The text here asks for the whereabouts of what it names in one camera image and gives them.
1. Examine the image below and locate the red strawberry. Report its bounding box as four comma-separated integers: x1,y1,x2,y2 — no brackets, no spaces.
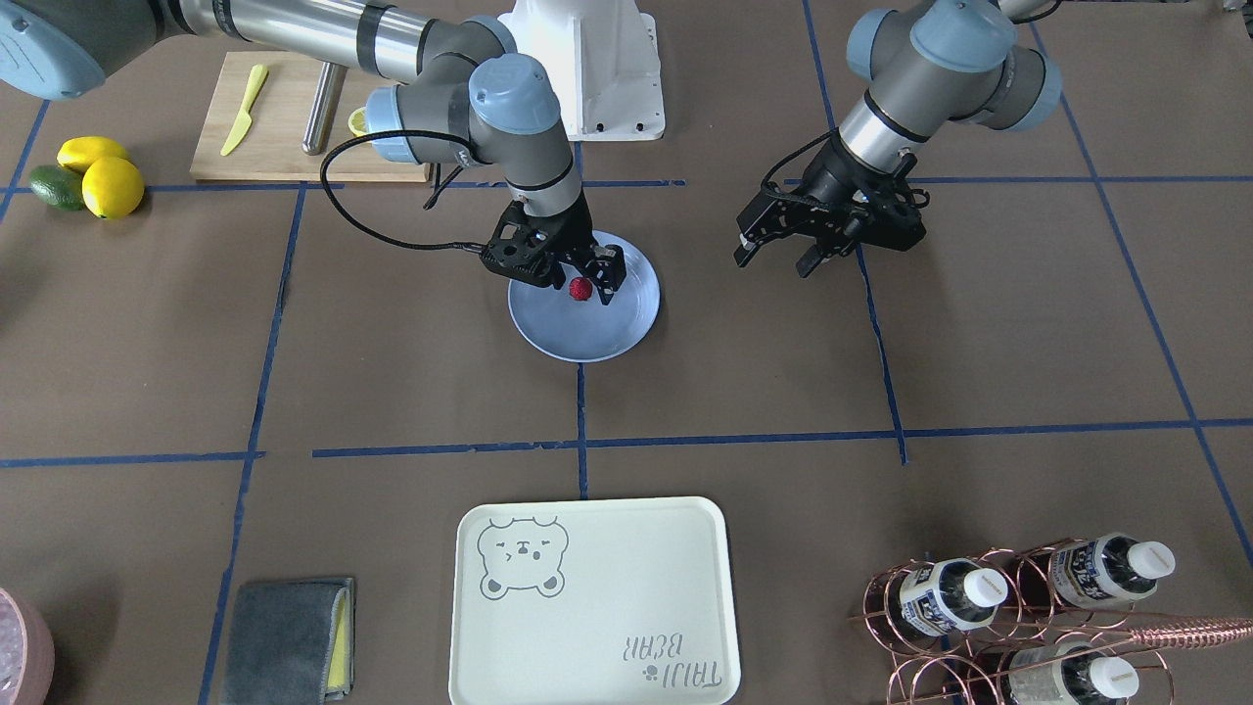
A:
568,277,596,301

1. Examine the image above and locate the cream bear tray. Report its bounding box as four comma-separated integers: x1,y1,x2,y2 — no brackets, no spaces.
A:
449,496,742,704

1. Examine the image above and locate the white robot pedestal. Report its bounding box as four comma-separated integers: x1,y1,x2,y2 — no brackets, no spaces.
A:
497,1,667,142

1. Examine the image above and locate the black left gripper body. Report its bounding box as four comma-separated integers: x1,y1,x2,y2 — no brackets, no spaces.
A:
736,135,928,258

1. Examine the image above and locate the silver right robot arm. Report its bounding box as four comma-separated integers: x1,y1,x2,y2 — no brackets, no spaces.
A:
1,1,627,306

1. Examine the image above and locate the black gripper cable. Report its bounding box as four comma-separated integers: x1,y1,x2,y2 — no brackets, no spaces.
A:
320,130,490,254

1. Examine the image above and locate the half lemon slice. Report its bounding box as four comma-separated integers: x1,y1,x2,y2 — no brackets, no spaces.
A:
348,106,371,136

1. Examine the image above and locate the grey folded cloth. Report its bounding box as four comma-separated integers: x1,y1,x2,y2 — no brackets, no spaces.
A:
219,576,356,704

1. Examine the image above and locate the yellow lemon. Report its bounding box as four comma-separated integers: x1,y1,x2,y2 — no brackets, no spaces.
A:
81,157,145,219
56,135,130,174

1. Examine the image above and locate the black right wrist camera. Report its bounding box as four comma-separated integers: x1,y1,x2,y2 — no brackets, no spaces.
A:
479,214,568,289

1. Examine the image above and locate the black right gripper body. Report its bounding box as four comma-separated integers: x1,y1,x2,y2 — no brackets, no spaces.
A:
505,193,598,275

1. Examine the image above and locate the copper wire bottle rack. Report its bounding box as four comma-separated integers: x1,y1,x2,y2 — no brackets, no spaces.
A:
850,538,1250,704

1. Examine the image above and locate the green lime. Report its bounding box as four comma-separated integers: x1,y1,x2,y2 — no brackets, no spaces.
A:
28,164,85,212

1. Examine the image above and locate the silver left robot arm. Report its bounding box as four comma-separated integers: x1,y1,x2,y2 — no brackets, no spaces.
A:
734,1,1063,277

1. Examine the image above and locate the blue plate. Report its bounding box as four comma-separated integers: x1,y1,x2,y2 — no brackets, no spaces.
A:
507,229,662,364

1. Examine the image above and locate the yellow plastic knife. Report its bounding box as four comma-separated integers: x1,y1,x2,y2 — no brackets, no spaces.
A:
219,64,269,157

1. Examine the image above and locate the dark drink bottle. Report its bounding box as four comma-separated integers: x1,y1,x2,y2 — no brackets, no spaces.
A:
887,558,1010,639
999,642,1140,704
1046,533,1177,610

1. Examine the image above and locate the wooden cutting board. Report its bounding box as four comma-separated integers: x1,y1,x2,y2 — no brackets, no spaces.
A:
190,53,430,183

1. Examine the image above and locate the pink bowl of ice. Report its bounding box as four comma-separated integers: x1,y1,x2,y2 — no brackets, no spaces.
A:
1,589,55,704

